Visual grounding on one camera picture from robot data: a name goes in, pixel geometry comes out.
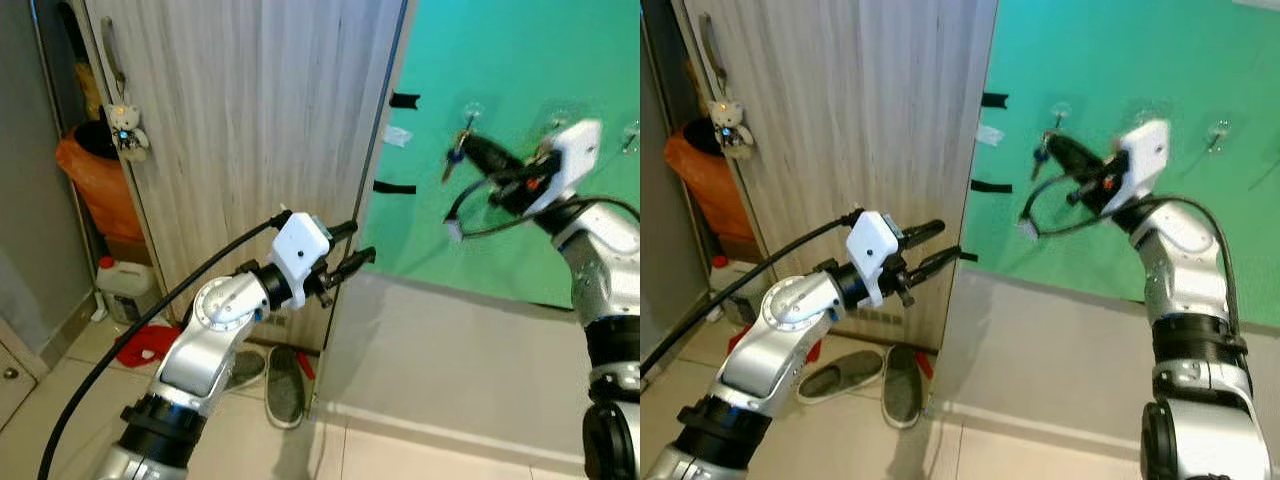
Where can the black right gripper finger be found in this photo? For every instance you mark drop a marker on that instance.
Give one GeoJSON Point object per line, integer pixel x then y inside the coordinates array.
{"type": "Point", "coordinates": [1075, 155]}
{"type": "Point", "coordinates": [1086, 197]}
{"type": "Point", "coordinates": [508, 198]}
{"type": "Point", "coordinates": [495, 155]}

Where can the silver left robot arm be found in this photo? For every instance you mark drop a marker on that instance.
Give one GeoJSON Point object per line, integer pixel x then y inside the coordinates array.
{"type": "Point", "coordinates": [215, 320]}
{"type": "Point", "coordinates": [790, 310]}

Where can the black tape strip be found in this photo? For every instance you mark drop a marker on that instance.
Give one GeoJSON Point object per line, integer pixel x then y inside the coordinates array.
{"type": "Point", "coordinates": [395, 187]}
{"type": "Point", "coordinates": [996, 99]}
{"type": "Point", "coordinates": [990, 186]}
{"type": "Point", "coordinates": [405, 100]}

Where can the white tape piece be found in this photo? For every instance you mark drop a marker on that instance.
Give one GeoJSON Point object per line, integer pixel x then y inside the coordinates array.
{"type": "Point", "coordinates": [398, 136]}
{"type": "Point", "coordinates": [989, 136]}

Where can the orange bin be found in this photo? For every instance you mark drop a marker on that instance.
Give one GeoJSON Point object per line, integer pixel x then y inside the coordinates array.
{"type": "Point", "coordinates": [700, 195]}
{"type": "Point", "coordinates": [95, 190]}

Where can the white jug with red cap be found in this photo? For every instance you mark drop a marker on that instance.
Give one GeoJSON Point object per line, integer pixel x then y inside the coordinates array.
{"type": "Point", "coordinates": [125, 295]}
{"type": "Point", "coordinates": [725, 280]}

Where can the white cabinet with knob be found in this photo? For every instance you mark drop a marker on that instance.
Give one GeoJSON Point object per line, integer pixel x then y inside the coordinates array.
{"type": "Point", "coordinates": [15, 385]}

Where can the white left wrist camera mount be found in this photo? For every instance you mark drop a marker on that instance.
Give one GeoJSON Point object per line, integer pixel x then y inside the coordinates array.
{"type": "Point", "coordinates": [870, 250]}
{"type": "Point", "coordinates": [298, 250]}

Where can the clear wall hook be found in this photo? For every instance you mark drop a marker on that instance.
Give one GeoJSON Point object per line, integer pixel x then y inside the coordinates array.
{"type": "Point", "coordinates": [1060, 108]}
{"type": "Point", "coordinates": [560, 111]}
{"type": "Point", "coordinates": [1142, 111]}
{"type": "Point", "coordinates": [1215, 132]}
{"type": "Point", "coordinates": [470, 106]}
{"type": "Point", "coordinates": [630, 132]}

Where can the green wall board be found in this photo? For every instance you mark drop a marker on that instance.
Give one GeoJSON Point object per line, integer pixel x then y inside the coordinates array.
{"type": "Point", "coordinates": [1100, 60]}
{"type": "Point", "coordinates": [500, 60]}

